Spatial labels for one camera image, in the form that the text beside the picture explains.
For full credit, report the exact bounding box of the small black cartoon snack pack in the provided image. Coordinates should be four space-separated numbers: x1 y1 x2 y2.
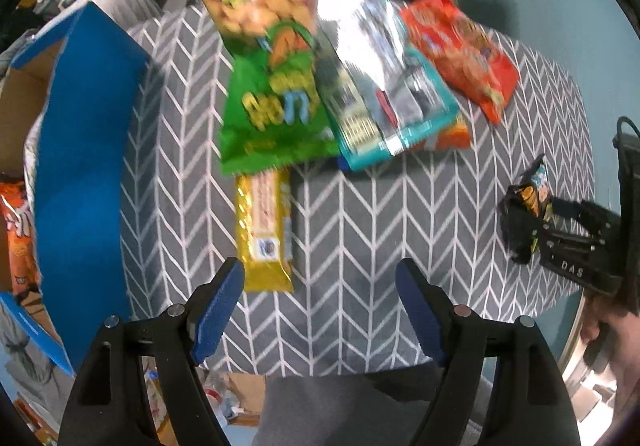
500 153 552 250

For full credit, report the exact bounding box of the yellow biscuit bar pack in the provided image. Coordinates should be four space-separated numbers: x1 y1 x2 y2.
235 169 294 293

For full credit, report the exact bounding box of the red cracker snack bag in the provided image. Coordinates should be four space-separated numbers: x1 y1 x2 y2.
400 0 518 125

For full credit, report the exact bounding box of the orange black chip bag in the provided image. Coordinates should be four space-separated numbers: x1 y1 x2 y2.
1 175 40 301

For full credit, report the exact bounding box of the teal silver snack bag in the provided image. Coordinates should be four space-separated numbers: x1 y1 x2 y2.
314 0 459 172

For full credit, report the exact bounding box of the green peanut snack bag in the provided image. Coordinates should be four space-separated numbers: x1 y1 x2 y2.
202 0 338 175

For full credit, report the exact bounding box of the small orange noodle snack pack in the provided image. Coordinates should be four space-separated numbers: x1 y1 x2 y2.
418 112 472 151

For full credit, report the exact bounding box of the person right hand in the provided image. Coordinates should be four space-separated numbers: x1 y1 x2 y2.
580 294 640 420

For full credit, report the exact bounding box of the grey chevron table cloth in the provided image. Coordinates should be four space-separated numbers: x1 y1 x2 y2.
120 6 594 376

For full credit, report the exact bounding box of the blue cardboard box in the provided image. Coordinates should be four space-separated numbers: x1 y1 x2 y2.
1 2 148 376

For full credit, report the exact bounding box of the bed with grey sheet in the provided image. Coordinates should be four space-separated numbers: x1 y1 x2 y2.
32 0 162 39

